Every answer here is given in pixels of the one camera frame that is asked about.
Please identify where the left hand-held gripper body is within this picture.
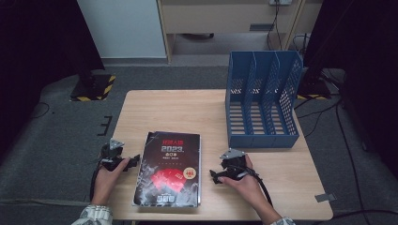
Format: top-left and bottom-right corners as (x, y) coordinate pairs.
(99, 138), (130, 173)

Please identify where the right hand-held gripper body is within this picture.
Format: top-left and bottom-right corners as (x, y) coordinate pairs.
(219, 147), (252, 181)

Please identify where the blue plastic file rack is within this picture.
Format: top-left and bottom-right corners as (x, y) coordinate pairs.
(224, 50), (304, 149)

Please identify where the black and red cover book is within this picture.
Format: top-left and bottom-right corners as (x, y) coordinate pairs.
(132, 130), (202, 208)

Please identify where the person's right hand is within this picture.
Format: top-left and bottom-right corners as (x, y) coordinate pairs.
(217, 154), (274, 218)

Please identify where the person's left hand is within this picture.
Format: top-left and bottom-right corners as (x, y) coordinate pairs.
(90, 157), (131, 206)

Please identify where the black stand base striped tape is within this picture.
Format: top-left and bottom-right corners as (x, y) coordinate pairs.
(69, 70), (117, 102)
(296, 67), (333, 101)

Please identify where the grey tape piece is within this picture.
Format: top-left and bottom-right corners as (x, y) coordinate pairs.
(314, 192), (338, 203)

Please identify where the white cabinet panel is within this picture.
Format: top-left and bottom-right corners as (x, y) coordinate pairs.
(77, 0), (167, 59)

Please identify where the black curtain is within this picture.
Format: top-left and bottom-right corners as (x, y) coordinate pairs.
(0, 0), (106, 160)
(302, 0), (398, 181)

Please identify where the grey desk label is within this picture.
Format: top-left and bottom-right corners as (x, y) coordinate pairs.
(249, 23), (275, 33)

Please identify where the beige wooden desk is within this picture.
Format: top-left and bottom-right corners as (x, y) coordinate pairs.
(156, 0), (324, 65)

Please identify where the white power strip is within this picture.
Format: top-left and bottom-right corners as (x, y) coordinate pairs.
(268, 0), (294, 7)

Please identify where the left hand-held gripper black cable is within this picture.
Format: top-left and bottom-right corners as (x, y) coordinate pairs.
(89, 162), (104, 203)

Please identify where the hand-held gripper black cable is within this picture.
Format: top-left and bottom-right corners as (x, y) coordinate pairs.
(231, 165), (274, 207)
(89, 162), (104, 203)

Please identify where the right hand-held gripper black cable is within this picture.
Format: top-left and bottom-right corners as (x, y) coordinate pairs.
(231, 165), (274, 207)

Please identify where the thin black floor cable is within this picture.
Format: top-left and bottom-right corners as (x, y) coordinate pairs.
(30, 101), (51, 120)

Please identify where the long black floor cable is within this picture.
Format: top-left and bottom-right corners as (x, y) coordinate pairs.
(334, 93), (366, 219)

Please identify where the black hanging power cable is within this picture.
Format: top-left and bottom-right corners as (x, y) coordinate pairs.
(266, 3), (284, 52)

